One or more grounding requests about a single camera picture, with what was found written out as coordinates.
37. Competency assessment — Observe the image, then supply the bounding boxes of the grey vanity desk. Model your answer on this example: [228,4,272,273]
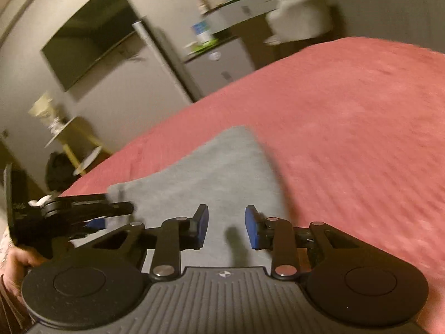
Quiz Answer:
[201,0,318,70]

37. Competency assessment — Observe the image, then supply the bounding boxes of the grey sweatpants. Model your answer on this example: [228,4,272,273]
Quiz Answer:
[68,124,300,272]

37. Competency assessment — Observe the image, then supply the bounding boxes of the person left hand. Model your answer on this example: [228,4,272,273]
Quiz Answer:
[1,246,47,321]

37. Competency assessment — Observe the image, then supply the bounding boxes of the yellow leg side table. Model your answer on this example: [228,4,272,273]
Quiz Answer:
[44,114,114,177]

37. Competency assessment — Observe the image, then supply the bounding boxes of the blue white tissue pack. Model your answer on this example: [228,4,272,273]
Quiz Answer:
[192,20,214,45]

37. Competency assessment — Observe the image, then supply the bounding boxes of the wall mounted television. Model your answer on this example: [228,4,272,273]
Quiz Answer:
[41,0,139,90]

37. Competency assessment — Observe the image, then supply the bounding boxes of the wrapped flower bouquet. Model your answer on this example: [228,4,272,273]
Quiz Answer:
[28,92,67,136]

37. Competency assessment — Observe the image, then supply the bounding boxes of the pink ribbed bedspread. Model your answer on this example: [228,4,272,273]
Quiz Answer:
[69,38,444,333]

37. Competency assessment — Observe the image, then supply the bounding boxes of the grey bedside cabinet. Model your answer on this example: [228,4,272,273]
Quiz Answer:
[185,38,256,97]

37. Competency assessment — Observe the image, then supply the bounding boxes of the black bag on floor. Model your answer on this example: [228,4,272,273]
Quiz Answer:
[44,152,80,193]

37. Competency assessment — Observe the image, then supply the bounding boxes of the grey upholstered chair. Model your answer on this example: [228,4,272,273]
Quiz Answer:
[264,0,333,46]

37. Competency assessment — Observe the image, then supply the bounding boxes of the white tall heater column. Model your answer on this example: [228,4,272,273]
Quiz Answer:
[133,17,203,103]

